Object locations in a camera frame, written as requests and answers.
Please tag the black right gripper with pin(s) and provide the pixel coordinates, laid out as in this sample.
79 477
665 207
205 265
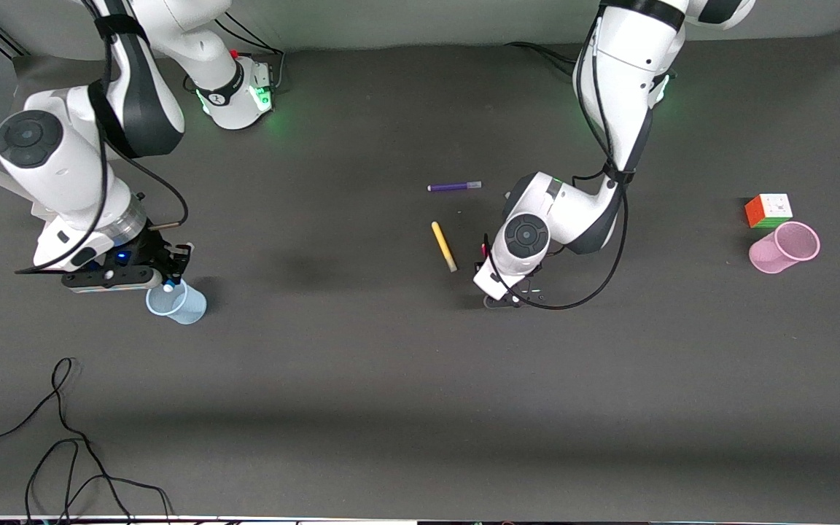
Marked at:
155 251

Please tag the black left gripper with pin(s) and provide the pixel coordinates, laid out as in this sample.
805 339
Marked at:
477 266

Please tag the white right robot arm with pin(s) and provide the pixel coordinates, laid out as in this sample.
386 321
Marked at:
63 160

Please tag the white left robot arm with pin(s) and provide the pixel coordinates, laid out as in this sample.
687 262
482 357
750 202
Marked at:
624 73

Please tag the translucent blue plastic cup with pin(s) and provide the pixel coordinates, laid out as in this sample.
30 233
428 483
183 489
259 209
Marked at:
187 310

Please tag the yellow marker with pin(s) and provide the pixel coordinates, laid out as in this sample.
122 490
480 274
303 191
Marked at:
443 246

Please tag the purple marker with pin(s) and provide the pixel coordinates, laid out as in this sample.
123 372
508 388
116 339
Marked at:
453 187

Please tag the translucent pink plastic cup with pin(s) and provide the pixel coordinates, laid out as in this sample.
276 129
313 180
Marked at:
777 259

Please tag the colourful puzzle cube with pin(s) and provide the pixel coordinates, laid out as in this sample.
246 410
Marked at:
770 210

